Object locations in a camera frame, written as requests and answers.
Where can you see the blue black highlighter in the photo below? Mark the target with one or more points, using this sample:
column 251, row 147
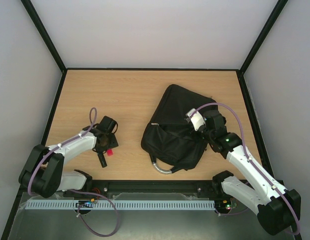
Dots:
column 102, row 160

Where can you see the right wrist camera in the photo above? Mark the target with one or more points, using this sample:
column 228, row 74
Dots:
column 194, row 117

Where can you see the black student backpack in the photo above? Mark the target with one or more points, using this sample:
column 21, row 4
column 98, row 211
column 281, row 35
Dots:
column 171, row 141

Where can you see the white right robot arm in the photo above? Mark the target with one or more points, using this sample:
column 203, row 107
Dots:
column 276, row 207

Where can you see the light blue cable duct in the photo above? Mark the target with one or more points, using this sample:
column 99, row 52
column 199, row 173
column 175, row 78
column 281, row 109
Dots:
column 121, row 205

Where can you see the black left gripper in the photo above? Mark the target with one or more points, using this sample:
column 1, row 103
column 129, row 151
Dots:
column 114, row 144

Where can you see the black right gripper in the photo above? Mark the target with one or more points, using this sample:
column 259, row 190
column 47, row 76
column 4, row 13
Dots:
column 205, row 135

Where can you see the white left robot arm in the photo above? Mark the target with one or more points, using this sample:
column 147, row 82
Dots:
column 43, row 172

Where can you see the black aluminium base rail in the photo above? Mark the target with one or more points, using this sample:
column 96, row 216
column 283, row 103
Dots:
column 107, row 188

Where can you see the pink black highlighter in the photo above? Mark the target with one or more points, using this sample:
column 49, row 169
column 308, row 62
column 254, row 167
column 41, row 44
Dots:
column 109, row 152

